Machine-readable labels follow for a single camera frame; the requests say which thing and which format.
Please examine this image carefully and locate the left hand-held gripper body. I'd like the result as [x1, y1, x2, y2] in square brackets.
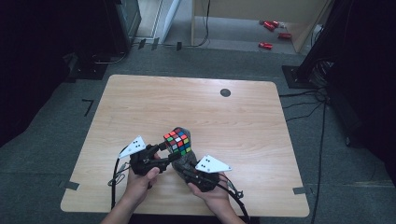
[118, 134, 170, 177]

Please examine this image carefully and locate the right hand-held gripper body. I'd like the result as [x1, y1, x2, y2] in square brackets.
[182, 154, 233, 193]

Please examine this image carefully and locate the grey fuzzy cloth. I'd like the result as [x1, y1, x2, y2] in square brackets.
[170, 126, 201, 185]

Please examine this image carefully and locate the multicoloured puzzle cube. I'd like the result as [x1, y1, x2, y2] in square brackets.
[163, 127, 192, 157]

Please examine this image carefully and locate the person's right hand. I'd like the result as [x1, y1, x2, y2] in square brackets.
[187, 178, 233, 217]

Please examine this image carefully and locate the person's left hand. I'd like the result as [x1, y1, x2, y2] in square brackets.
[123, 153, 162, 203]

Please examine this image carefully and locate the person's dark clothing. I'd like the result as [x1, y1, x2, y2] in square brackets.
[128, 214, 260, 224]

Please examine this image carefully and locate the black angled floor tape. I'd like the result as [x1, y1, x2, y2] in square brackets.
[81, 98, 94, 118]

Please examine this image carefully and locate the black flat floor plate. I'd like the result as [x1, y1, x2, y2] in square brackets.
[64, 52, 108, 84]

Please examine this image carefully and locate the white panel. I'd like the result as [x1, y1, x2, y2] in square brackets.
[153, 0, 182, 44]

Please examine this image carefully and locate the black cabinet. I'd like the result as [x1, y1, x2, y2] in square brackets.
[104, 0, 143, 54]

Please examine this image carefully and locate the dark curtain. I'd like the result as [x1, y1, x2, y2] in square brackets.
[306, 0, 396, 186]
[0, 0, 108, 148]

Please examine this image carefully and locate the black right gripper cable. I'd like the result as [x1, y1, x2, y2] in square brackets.
[217, 173, 252, 224]

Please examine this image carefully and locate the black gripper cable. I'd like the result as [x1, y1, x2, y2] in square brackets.
[217, 173, 252, 224]
[106, 146, 133, 211]

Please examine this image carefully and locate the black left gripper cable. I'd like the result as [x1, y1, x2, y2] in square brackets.
[106, 146, 133, 211]

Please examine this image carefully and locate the black looped floor cable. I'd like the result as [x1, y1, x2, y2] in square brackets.
[92, 50, 129, 65]

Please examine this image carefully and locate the long black floor cable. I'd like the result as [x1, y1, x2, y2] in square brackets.
[310, 99, 328, 224]

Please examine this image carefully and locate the black hanging cable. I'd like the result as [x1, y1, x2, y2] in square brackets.
[183, 0, 212, 49]

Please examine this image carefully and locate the black stand base plate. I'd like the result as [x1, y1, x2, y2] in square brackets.
[281, 64, 316, 90]

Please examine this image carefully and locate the bundle of coiled cables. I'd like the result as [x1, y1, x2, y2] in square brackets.
[310, 59, 334, 89]

